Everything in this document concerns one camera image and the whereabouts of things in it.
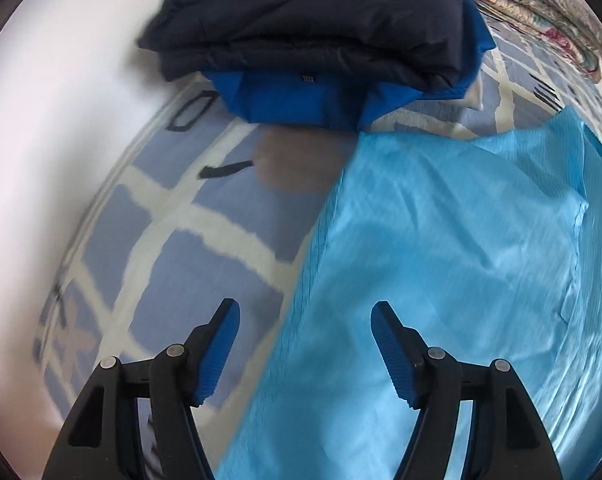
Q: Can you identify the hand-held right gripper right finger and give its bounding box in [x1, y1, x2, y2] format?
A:
[370, 301, 564, 480]

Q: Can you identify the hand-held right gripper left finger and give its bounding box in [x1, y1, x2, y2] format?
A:
[41, 298, 242, 480]

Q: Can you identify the light blue garment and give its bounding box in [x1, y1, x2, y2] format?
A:
[216, 107, 602, 480]

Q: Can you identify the blue checked bed sheet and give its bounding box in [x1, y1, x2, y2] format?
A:
[33, 10, 602, 480]

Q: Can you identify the royal blue folded garment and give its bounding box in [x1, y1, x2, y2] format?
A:
[203, 0, 496, 133]

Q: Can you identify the dark navy folded garment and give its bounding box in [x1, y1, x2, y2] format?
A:
[137, 0, 482, 95]

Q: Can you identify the floral folded quilt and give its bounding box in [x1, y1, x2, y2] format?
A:
[433, 0, 602, 83]

